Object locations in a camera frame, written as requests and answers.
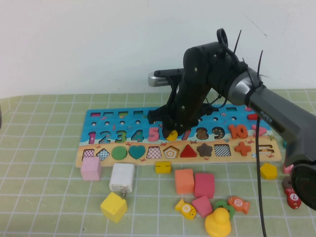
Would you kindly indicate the small rose pink block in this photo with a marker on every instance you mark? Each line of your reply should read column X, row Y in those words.
column 202, row 206

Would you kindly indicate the black zip tie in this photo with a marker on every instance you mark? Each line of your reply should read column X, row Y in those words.
column 259, row 64
column 238, row 40

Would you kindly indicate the yellow cube block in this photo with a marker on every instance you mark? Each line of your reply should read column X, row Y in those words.
column 113, row 207

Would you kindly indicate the yellow equals sign piece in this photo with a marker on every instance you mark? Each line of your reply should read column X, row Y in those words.
column 163, row 168

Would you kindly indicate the red minus sign piece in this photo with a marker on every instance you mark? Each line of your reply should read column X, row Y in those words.
column 252, row 116

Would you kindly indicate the orange plus sign piece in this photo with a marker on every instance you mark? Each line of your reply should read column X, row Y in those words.
column 242, row 148

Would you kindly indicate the pink greater-than sign piece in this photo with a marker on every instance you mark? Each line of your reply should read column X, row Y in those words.
column 260, row 130

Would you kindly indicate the orange wooden fish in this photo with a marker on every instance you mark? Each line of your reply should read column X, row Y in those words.
column 239, row 204

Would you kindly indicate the brown number eight piece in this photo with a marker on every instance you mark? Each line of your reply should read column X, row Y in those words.
column 287, row 183

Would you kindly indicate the yellow wooden fish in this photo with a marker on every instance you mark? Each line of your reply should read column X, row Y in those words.
column 185, row 209

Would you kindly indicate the pink wooden fish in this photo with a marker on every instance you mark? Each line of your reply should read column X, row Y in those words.
column 287, row 169

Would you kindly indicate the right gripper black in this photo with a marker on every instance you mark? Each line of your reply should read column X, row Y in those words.
column 185, row 106

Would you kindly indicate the red wooden fish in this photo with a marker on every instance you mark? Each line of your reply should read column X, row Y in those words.
column 292, row 198

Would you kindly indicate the green wooden number piece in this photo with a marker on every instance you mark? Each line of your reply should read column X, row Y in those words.
column 223, row 204

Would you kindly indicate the right robot arm black grey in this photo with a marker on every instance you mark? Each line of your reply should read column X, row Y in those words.
column 271, row 113

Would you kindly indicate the red triangle piece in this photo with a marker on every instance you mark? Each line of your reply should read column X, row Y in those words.
column 188, row 152

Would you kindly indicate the teal heart piece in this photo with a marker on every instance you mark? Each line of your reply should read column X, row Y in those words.
column 137, row 151

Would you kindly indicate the white power adapter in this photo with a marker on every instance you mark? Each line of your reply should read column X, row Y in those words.
column 122, row 179

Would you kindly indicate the green circle piece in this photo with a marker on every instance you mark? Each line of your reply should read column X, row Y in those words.
column 119, row 153

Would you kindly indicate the colourful wooden number puzzle board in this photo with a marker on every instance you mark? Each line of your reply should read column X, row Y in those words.
column 111, row 123

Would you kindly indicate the pink number five piece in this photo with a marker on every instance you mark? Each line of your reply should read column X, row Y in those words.
column 153, row 134

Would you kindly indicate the yellow pentagon piece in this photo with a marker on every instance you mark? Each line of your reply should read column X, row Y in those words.
column 268, row 170

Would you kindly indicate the green checked tablecloth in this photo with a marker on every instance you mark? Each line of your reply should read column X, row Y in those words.
column 49, row 172

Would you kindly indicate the orange trapezoid block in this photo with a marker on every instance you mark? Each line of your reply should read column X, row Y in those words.
column 184, row 181

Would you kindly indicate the yellow rubber duck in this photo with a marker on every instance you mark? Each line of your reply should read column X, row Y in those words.
column 218, row 223

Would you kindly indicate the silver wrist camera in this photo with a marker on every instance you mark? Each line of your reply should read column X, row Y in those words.
column 158, row 80

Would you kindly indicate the light pink cube block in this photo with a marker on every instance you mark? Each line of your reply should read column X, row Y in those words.
column 90, row 169

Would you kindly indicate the large rose pink block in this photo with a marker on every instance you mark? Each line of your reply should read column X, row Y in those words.
column 204, row 185

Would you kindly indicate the brown star piece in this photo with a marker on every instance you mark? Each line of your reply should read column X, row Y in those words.
column 204, row 150

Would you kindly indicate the orange number ten piece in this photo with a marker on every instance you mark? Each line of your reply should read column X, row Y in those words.
column 237, row 131

